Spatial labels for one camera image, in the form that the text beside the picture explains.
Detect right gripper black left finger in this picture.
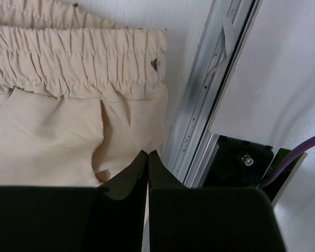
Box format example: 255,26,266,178
0,152,148,251

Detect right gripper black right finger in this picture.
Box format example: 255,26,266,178
148,152,286,251

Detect beige trousers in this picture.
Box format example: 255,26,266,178
0,1,168,186

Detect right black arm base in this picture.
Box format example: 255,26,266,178
199,136,290,188

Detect aluminium front rail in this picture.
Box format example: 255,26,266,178
163,1,259,187

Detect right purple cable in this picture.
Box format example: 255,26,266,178
259,131,315,188

